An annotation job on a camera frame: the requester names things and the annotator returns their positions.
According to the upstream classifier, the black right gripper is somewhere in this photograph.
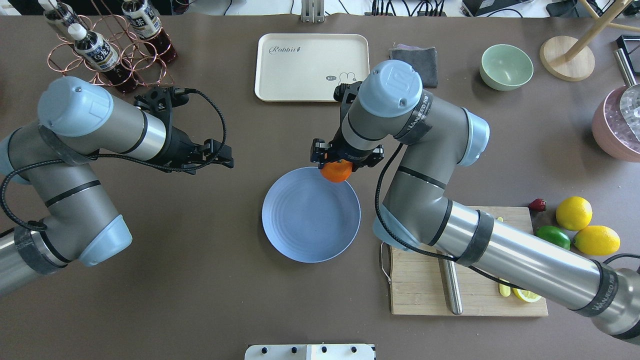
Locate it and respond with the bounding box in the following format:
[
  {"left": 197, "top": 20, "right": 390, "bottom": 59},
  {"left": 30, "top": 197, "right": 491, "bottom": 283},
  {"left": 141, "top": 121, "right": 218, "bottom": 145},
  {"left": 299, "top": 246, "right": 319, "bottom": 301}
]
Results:
[{"left": 310, "top": 82, "right": 385, "bottom": 172}]

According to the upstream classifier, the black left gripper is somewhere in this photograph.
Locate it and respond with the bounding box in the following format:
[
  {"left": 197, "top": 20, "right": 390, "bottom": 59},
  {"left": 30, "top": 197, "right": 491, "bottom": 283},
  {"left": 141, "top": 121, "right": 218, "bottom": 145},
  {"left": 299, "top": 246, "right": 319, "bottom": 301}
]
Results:
[{"left": 134, "top": 86, "right": 234, "bottom": 173}]

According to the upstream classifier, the orange fruit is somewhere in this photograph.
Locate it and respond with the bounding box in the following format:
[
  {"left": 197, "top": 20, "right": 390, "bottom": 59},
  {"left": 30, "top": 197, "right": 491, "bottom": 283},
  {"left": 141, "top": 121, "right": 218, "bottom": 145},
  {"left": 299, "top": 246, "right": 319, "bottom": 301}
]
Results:
[{"left": 319, "top": 159, "right": 353, "bottom": 183}]

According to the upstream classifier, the blue plate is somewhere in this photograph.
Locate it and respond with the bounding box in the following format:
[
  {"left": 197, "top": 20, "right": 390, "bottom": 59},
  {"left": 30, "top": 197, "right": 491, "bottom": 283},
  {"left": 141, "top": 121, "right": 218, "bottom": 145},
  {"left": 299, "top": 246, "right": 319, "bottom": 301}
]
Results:
[{"left": 262, "top": 167, "right": 361, "bottom": 264}]

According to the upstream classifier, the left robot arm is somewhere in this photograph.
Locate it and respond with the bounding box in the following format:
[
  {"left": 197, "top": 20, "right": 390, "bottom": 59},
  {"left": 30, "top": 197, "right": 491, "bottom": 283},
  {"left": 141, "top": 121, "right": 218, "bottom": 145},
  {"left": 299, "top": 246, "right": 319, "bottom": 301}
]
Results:
[{"left": 1, "top": 76, "right": 234, "bottom": 296}]

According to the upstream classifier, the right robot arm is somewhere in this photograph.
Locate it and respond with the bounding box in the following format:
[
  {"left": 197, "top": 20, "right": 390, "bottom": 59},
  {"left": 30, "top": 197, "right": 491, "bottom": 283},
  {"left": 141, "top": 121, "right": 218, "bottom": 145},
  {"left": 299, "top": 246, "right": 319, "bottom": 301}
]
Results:
[{"left": 310, "top": 59, "right": 640, "bottom": 344}]

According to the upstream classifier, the cream rabbit tray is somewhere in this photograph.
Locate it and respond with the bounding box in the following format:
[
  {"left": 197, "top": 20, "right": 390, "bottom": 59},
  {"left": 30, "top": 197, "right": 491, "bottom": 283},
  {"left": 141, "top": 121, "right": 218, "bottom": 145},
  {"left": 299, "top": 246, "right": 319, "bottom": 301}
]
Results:
[{"left": 254, "top": 33, "right": 370, "bottom": 102}]

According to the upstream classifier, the grey folded cloth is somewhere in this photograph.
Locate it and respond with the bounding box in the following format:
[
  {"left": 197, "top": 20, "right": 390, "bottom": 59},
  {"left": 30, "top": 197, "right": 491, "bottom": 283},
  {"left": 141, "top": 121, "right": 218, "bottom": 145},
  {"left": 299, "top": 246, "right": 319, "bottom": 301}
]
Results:
[{"left": 389, "top": 44, "right": 439, "bottom": 89}]

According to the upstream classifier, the dark tea bottle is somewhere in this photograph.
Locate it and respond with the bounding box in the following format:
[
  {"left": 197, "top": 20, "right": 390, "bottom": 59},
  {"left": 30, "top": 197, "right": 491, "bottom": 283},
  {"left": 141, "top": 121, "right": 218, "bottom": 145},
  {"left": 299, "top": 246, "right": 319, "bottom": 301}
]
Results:
[
  {"left": 68, "top": 23, "right": 138, "bottom": 93},
  {"left": 121, "top": 0, "right": 178, "bottom": 64},
  {"left": 38, "top": 0, "right": 85, "bottom": 38}
]

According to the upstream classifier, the wooden cutting board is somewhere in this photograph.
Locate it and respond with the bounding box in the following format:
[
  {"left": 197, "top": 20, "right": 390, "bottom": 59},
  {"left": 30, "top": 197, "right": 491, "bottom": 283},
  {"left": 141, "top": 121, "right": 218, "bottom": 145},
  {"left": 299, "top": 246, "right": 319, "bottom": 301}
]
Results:
[{"left": 380, "top": 206, "right": 549, "bottom": 317}]

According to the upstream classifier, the grey metal rod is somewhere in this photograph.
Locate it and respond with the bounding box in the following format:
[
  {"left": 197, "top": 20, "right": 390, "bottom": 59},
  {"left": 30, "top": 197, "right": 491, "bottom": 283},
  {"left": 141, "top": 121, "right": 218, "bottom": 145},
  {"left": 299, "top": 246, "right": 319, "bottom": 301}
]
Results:
[{"left": 442, "top": 260, "right": 464, "bottom": 316}]

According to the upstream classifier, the green bowl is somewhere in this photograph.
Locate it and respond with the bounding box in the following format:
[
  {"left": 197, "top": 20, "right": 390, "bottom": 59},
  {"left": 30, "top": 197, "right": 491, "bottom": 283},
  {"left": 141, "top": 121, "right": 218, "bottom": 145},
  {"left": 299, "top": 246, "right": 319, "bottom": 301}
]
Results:
[{"left": 479, "top": 44, "right": 534, "bottom": 92}]

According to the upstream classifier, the red strawberry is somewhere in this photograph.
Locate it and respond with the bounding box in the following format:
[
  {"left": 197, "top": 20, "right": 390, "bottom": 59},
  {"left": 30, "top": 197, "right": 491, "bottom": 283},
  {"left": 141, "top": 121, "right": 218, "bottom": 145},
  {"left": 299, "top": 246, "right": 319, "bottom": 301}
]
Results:
[{"left": 527, "top": 198, "right": 547, "bottom": 213}]

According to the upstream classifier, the green lime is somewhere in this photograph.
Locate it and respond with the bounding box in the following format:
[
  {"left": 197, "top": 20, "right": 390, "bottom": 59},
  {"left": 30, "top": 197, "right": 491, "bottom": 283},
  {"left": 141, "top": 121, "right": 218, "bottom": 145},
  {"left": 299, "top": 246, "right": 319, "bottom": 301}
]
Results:
[{"left": 534, "top": 225, "right": 572, "bottom": 250}]

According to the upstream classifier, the lemon slice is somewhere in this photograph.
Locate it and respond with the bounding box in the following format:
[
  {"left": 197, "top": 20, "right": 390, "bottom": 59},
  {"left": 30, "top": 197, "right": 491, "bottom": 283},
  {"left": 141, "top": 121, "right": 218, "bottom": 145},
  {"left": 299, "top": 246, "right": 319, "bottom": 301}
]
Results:
[{"left": 511, "top": 287, "right": 543, "bottom": 303}]

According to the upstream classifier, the yellow lemon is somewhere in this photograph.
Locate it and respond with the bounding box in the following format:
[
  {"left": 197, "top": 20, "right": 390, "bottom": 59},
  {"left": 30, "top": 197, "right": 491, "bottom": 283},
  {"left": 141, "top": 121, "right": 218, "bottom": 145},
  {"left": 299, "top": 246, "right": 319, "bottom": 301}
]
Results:
[
  {"left": 573, "top": 225, "right": 621, "bottom": 256},
  {"left": 555, "top": 196, "right": 594, "bottom": 231}
]

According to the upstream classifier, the wooden cup stand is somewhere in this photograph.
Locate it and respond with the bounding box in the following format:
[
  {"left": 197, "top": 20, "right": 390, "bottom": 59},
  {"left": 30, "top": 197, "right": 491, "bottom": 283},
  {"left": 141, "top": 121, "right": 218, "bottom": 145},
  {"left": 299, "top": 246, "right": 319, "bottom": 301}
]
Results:
[{"left": 539, "top": 0, "right": 640, "bottom": 82}]

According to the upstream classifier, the pink bowl of ice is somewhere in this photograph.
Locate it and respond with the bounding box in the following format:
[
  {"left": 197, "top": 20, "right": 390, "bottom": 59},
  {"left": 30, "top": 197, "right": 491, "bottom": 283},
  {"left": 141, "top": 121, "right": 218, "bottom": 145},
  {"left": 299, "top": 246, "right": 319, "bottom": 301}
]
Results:
[{"left": 591, "top": 85, "right": 640, "bottom": 163}]

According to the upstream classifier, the metal ice scoop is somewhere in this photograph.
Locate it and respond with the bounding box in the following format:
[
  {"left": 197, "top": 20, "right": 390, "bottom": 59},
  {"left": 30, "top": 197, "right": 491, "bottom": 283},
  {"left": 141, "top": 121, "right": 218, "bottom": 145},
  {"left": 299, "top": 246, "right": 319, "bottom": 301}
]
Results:
[{"left": 614, "top": 48, "right": 640, "bottom": 139}]

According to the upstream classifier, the aluminium frame post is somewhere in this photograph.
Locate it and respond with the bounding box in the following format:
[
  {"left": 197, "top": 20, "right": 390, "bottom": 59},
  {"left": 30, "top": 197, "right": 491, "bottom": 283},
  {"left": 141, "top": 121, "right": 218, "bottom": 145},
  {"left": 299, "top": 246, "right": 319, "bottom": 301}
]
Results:
[{"left": 300, "top": 0, "right": 325, "bottom": 24}]

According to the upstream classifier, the copper wire bottle rack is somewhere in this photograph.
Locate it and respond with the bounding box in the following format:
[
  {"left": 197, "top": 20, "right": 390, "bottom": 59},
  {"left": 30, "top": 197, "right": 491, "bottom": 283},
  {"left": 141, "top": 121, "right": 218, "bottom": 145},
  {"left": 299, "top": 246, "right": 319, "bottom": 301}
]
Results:
[{"left": 39, "top": 0, "right": 178, "bottom": 93}]

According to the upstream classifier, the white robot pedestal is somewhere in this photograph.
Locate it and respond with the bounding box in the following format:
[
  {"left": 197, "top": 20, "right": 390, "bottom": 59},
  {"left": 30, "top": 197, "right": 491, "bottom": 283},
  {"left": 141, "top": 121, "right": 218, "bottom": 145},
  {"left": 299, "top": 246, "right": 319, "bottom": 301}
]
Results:
[{"left": 244, "top": 342, "right": 377, "bottom": 360}]

